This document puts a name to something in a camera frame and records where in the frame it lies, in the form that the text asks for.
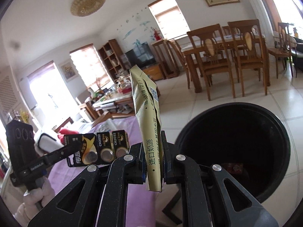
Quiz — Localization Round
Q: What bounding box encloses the wooden armchair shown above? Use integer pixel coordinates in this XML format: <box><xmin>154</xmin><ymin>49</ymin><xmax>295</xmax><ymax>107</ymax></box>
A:
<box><xmin>76</xmin><ymin>91</ymin><xmax>95</xmax><ymax>114</ymax></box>

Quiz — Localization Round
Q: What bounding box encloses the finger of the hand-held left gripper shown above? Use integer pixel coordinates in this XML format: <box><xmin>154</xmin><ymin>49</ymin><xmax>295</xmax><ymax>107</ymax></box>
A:
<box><xmin>45</xmin><ymin>141</ymin><xmax>83</xmax><ymax>171</ymax></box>

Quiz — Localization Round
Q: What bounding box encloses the small framed flower picture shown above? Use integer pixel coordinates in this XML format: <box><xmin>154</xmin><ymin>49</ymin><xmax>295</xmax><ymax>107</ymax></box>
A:
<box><xmin>58</xmin><ymin>60</ymin><xmax>76</xmax><ymax>83</ymax></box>

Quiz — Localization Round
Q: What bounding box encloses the person's left hand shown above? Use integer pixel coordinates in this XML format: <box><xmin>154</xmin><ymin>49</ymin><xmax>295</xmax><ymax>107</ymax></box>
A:
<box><xmin>23</xmin><ymin>177</ymin><xmax>54</xmax><ymax>213</ymax></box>

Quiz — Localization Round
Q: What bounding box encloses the wooden glass-topped coffee table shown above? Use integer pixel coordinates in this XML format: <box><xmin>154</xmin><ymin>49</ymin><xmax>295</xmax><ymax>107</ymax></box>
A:
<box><xmin>79</xmin><ymin>91</ymin><xmax>137</xmax><ymax>121</ymax></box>

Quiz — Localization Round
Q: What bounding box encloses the purple printed cloth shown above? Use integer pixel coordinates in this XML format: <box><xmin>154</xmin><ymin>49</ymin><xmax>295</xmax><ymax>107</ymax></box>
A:
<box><xmin>46</xmin><ymin>115</ymin><xmax>183</xmax><ymax>227</ymax></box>

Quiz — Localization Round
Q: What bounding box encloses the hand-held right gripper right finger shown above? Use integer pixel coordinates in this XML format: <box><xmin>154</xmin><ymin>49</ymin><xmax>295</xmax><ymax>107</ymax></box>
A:
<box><xmin>161</xmin><ymin>131</ymin><xmax>278</xmax><ymax>227</ymax></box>

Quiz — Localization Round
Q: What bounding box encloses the wooden sofa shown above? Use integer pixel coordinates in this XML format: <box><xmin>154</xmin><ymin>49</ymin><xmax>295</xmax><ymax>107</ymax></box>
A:
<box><xmin>35</xmin><ymin>117</ymin><xmax>95</xmax><ymax>152</ymax></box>

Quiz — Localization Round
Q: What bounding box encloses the gold crystal ceiling lamp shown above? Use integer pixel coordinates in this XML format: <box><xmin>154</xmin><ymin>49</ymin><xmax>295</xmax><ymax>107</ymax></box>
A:
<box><xmin>70</xmin><ymin>0</ymin><xmax>107</xmax><ymax>17</ymax></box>

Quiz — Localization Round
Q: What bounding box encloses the wooden dining chair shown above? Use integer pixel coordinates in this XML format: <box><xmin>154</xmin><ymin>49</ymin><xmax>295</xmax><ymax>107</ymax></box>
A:
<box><xmin>187</xmin><ymin>24</ymin><xmax>236</xmax><ymax>101</ymax></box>
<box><xmin>169</xmin><ymin>39</ymin><xmax>193</xmax><ymax>89</ymax></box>
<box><xmin>267</xmin><ymin>22</ymin><xmax>298</xmax><ymax>78</ymax></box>
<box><xmin>228</xmin><ymin>19</ymin><xmax>271</xmax><ymax>96</ymax></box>

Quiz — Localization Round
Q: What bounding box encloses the black leather seat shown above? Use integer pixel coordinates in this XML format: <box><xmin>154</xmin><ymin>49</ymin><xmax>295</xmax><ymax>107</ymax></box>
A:
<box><xmin>289</xmin><ymin>37</ymin><xmax>303</xmax><ymax>58</ymax></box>

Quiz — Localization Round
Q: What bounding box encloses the tall wooden plant stand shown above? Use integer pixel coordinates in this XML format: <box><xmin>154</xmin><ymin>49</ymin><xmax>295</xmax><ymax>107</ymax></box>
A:
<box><xmin>151</xmin><ymin>39</ymin><xmax>180</xmax><ymax>79</ymax></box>

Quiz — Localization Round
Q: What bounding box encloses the white standing air conditioner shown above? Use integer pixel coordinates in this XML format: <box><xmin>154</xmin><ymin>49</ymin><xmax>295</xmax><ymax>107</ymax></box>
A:
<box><xmin>248</xmin><ymin>0</ymin><xmax>273</xmax><ymax>39</ymax></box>

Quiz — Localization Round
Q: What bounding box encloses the red cushion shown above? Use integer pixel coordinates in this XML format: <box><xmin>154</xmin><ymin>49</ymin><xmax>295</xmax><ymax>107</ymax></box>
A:
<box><xmin>58</xmin><ymin>127</ymin><xmax>80</xmax><ymax>138</ymax></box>

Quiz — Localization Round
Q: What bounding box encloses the wooden television cabinet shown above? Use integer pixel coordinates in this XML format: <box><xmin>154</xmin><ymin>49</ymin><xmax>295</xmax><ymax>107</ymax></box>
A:
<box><xmin>142</xmin><ymin>64</ymin><xmax>166</xmax><ymax>81</ymax></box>

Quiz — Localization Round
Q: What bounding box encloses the wooden bookshelf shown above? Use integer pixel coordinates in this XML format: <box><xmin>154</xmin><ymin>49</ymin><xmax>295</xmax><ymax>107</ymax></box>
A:
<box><xmin>98</xmin><ymin>39</ymin><xmax>125</xmax><ymax>84</ymax></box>

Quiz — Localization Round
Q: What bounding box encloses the black flat television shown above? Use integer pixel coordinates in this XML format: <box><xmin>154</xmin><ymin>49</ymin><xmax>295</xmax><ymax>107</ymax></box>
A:
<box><xmin>125</xmin><ymin>42</ymin><xmax>157</xmax><ymax>69</ymax></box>

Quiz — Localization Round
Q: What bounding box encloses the gold milk powder sachet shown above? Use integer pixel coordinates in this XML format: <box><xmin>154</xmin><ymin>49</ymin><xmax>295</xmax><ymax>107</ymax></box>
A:
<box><xmin>130</xmin><ymin>65</ymin><xmax>164</xmax><ymax>192</ymax></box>

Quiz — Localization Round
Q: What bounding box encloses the red patterned wrapper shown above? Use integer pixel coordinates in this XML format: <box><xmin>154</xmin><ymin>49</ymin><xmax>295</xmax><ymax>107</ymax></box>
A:
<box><xmin>223</xmin><ymin>162</ymin><xmax>245</xmax><ymax>173</ymax></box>

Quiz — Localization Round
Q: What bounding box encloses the black button battery pack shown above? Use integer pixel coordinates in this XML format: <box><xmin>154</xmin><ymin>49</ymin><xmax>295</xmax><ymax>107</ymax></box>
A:
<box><xmin>64</xmin><ymin>130</ymin><xmax>129</xmax><ymax>168</ymax></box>

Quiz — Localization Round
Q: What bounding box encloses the wooden dining table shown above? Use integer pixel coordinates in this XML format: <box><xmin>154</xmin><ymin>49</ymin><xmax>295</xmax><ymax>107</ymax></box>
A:
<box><xmin>181</xmin><ymin>34</ymin><xmax>267</xmax><ymax>93</ymax></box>

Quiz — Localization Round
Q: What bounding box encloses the black round bin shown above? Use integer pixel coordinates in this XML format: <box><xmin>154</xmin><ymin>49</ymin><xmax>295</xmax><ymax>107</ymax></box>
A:
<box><xmin>175</xmin><ymin>103</ymin><xmax>291</xmax><ymax>204</ymax></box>

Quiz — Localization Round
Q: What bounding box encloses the person's left forearm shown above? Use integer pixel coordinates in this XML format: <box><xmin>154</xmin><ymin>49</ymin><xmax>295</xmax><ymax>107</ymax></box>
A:
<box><xmin>13</xmin><ymin>201</ymin><xmax>41</xmax><ymax>226</ymax></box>

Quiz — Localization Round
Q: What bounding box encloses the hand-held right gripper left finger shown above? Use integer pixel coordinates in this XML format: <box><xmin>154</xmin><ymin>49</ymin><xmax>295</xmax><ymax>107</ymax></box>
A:
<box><xmin>27</xmin><ymin>142</ymin><xmax>147</xmax><ymax>227</ymax></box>

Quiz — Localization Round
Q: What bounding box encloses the wooden door frame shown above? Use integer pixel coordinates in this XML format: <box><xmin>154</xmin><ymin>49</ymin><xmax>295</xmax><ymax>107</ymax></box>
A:
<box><xmin>254</xmin><ymin>0</ymin><xmax>283</xmax><ymax>32</ymax></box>

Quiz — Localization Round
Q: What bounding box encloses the white lattice panel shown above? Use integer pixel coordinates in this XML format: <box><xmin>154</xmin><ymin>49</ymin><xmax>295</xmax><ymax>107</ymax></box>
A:
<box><xmin>0</xmin><ymin>76</ymin><xmax>24</xmax><ymax>115</ymax></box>

